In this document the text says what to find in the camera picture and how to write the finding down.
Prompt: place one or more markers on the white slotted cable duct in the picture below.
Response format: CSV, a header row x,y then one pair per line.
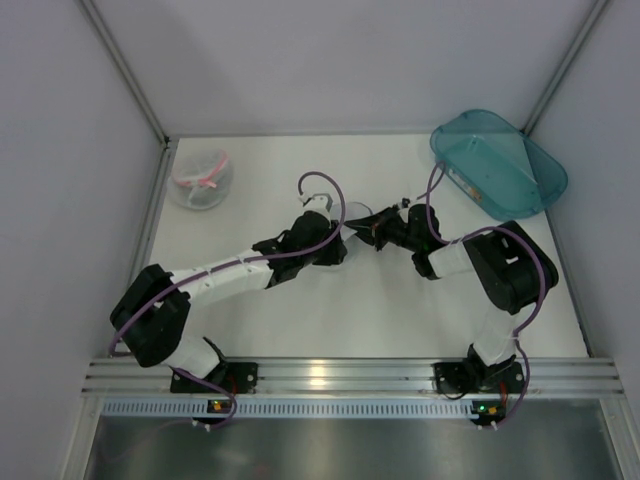
x,y
285,408

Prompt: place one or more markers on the left aluminium corner post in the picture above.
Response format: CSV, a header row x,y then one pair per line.
x,y
107,39

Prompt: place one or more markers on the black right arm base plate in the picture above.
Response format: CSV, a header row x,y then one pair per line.
x,y
455,379

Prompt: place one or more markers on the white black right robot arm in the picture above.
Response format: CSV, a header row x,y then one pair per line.
x,y
511,268

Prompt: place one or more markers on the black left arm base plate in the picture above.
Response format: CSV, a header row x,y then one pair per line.
x,y
234,377

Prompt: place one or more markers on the right aluminium corner post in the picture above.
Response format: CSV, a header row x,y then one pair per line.
x,y
579,40

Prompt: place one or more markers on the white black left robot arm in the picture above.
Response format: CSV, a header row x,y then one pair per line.
x,y
152,316

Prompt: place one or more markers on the teal plastic tray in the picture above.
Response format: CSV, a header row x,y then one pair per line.
x,y
503,171

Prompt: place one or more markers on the aluminium front rail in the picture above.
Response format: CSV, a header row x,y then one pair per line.
x,y
560,378

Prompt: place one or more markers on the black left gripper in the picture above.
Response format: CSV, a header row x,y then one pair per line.
x,y
338,245

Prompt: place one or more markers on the aluminium corner post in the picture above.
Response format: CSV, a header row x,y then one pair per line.
x,y
107,39
579,40

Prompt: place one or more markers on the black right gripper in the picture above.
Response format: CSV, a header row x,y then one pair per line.
x,y
379,232

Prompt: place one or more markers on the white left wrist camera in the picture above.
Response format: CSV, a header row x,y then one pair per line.
x,y
320,203

